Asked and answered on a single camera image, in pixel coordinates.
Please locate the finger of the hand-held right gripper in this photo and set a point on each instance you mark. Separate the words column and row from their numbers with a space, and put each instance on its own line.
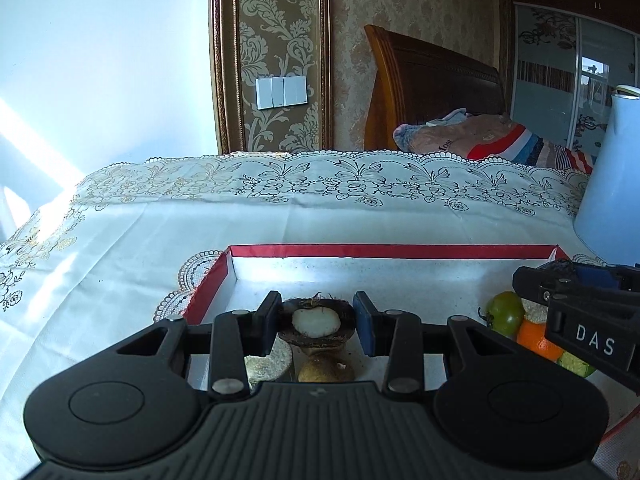
column 535, row 285
column 590, row 272

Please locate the patterned sliding wardrobe door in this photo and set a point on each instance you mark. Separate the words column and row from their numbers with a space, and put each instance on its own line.
column 545, row 110

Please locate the brown wooden headboard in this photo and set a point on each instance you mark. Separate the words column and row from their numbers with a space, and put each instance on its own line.
column 435, row 85

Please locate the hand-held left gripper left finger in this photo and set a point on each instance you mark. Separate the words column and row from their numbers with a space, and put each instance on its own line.
column 272, row 320

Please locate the green tomato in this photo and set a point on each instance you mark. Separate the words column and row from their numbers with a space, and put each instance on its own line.
column 505, row 312

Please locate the shallow red cardboard box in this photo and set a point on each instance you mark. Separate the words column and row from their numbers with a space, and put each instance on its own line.
column 400, row 275

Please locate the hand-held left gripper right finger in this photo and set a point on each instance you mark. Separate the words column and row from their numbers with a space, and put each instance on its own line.
column 362, row 325

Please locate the gold wall moulding frame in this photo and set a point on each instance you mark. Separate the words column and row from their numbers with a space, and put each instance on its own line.
column 217, row 60

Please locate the light blue electric kettle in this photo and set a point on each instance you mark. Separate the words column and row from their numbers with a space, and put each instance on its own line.
column 615, row 185

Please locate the dark mangosteen half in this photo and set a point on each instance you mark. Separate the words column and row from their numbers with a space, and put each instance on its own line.
column 315, row 322

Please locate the striped beige pillow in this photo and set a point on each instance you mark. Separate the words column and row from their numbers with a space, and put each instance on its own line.
column 475, row 140

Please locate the small brown round fruit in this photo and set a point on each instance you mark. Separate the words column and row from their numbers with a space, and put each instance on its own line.
column 322, row 370

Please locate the white wall light switch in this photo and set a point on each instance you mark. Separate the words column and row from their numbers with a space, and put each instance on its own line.
column 280, row 91

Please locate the orange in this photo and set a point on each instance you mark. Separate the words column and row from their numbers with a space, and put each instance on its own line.
column 532, row 340

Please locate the green cucumber piece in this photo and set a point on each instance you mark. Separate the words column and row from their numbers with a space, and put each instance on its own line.
column 575, row 364

